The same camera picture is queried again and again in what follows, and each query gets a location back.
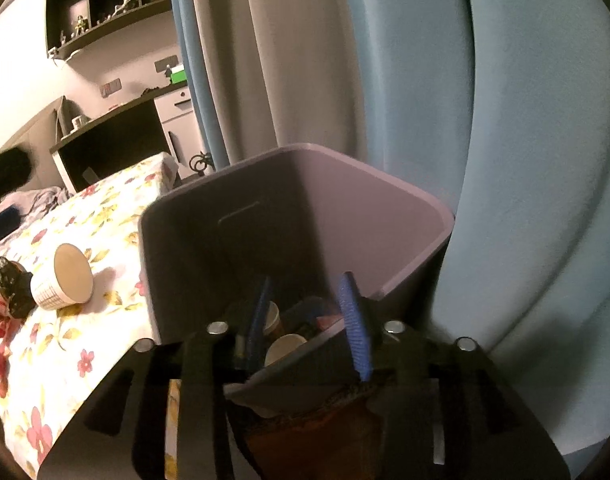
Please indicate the blue curtain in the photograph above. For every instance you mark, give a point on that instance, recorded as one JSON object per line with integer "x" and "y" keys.
{"x": 510, "y": 160}
{"x": 195, "y": 60}

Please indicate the white drawer cabinet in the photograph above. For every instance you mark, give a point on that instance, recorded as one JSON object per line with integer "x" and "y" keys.
{"x": 180, "y": 130}

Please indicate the green box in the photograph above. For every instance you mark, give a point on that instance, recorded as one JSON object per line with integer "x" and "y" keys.
{"x": 179, "y": 75}

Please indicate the padded bed headboard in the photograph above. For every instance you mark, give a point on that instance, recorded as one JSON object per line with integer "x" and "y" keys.
{"x": 40, "y": 130}

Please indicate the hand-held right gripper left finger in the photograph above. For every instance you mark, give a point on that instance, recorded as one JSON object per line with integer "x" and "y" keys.
{"x": 257, "y": 320}

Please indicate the orange paper cup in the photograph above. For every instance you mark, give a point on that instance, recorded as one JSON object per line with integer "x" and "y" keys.
{"x": 275, "y": 322}

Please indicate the small white cup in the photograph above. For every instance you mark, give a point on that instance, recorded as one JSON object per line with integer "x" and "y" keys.
{"x": 78, "y": 121}

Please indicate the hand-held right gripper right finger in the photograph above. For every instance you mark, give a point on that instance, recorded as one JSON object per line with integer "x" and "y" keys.
{"x": 355, "y": 325}

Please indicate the dark wall shelf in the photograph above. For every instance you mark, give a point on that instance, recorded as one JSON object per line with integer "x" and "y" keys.
{"x": 70, "y": 0}

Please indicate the grey striped blanket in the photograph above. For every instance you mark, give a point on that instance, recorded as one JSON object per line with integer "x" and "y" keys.
{"x": 45, "y": 197}

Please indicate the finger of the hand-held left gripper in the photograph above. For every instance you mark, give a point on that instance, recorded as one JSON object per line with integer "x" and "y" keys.
{"x": 7, "y": 172}
{"x": 2, "y": 225}

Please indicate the row of small figurines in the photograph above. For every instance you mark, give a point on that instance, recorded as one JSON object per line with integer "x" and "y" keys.
{"x": 120, "y": 7}

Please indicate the white grid paper cup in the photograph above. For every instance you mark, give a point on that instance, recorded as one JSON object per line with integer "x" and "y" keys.
{"x": 60, "y": 285}
{"x": 285, "y": 350}

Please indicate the dark desk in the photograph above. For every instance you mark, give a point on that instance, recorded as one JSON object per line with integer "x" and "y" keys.
{"x": 115, "y": 140}

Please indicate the grey plastic bin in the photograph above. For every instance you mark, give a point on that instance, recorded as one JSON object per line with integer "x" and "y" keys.
{"x": 295, "y": 220}

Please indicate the grey curtain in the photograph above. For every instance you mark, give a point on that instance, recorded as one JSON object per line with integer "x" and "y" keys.
{"x": 285, "y": 60}

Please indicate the black plastic bag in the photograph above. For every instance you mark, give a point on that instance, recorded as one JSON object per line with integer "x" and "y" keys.
{"x": 15, "y": 285}

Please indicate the wall socket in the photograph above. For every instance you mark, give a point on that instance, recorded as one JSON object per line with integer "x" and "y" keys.
{"x": 111, "y": 87}
{"x": 166, "y": 63}

